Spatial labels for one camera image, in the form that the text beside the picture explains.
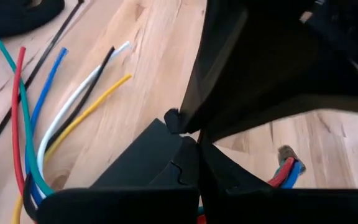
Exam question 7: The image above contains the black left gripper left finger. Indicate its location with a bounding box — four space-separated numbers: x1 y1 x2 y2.
37 118 200 224

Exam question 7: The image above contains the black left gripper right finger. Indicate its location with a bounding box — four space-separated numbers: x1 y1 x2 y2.
197 130 358 224

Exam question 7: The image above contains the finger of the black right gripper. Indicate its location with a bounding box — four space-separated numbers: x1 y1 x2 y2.
202 0 358 144
163 0 249 135

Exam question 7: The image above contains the dark cable end sleeve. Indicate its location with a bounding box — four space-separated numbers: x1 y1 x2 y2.
277 144 306 174

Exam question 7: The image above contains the yellow cable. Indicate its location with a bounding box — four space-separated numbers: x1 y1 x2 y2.
11 73 133 224

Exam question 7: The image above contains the green cable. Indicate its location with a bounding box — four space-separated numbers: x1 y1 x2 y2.
0 27 55 197

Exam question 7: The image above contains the bundle of coloured wires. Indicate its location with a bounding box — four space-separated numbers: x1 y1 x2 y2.
10 45 296 224
24 46 304 206

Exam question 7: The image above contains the long straight black zip tie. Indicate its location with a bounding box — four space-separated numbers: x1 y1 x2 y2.
0 0 85 164

